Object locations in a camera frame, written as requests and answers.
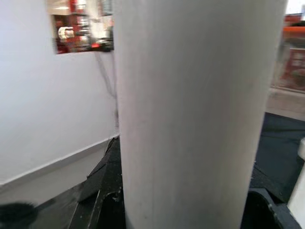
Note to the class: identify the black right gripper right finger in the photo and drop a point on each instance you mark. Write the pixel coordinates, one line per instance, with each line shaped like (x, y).
(264, 210)

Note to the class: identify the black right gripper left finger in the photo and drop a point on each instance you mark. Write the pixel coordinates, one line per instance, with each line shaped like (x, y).
(104, 190)

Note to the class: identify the white plastic table top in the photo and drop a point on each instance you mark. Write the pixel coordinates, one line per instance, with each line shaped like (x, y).
(300, 190)

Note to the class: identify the white plastic table leg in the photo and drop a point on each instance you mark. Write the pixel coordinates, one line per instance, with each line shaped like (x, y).
(190, 107)

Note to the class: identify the black tablecloth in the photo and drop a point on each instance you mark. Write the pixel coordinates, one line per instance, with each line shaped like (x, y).
(278, 148)

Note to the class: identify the orange-lid clear storage box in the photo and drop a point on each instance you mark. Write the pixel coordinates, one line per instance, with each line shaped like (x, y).
(294, 59)

